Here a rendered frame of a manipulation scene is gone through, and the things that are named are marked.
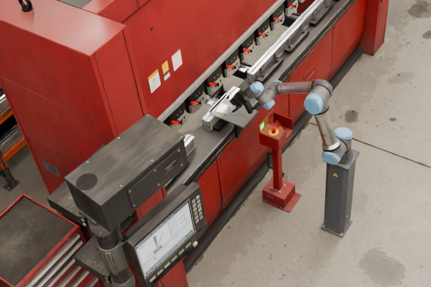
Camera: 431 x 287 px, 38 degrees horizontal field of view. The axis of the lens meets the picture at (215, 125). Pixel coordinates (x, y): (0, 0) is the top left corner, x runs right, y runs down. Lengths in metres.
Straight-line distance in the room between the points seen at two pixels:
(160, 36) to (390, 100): 2.90
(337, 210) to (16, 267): 2.19
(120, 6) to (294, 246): 2.40
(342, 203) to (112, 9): 2.24
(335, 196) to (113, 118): 1.97
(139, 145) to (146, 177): 0.16
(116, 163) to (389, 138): 3.21
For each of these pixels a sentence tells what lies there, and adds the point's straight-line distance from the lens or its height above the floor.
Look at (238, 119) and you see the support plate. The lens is 4.17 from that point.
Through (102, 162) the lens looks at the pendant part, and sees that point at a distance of 2.74.
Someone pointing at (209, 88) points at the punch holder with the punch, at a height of 1.25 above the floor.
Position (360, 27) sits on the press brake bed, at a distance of 5.95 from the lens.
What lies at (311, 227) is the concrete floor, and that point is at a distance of 4.81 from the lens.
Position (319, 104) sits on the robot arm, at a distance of 3.71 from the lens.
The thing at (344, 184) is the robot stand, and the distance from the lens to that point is 4.31.
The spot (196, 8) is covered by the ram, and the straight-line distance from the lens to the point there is 3.66.
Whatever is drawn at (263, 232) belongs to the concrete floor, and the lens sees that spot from 4.79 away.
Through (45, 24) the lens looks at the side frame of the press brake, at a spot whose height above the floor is 2.30.
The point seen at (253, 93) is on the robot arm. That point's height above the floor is 1.25.
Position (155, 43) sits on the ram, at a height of 1.88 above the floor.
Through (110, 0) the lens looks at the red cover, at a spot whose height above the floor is 2.30.
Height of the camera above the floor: 3.90
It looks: 44 degrees down
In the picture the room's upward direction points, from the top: 8 degrees counter-clockwise
